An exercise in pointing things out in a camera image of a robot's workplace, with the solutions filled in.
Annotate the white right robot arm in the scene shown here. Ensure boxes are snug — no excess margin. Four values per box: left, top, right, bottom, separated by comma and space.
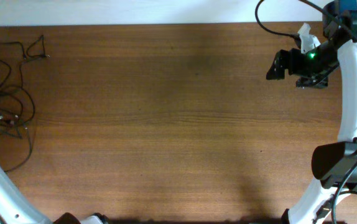
266, 1, 357, 223

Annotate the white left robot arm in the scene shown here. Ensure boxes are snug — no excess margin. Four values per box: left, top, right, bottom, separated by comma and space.
0, 167, 108, 224

